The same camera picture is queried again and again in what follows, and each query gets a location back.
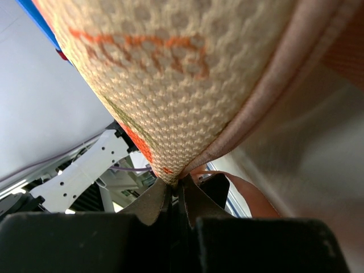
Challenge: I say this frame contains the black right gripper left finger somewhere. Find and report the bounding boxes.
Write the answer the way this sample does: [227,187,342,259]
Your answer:
[1,180,171,272]

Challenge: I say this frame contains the blue plastic bin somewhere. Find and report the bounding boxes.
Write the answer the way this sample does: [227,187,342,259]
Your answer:
[16,0,73,65]

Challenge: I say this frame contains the pink mesh laundry bag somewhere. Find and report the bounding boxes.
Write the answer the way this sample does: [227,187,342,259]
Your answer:
[31,0,364,218]

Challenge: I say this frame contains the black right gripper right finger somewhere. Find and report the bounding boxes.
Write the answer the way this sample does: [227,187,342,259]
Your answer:
[178,176,349,272]

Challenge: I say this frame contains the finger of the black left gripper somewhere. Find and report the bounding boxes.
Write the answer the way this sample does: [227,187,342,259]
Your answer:
[198,173,230,209]

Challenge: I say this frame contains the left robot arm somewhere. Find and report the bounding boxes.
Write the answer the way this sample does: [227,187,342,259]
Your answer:
[1,127,173,225]

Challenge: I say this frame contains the red bra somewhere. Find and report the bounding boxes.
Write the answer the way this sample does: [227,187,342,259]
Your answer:
[56,49,69,61]

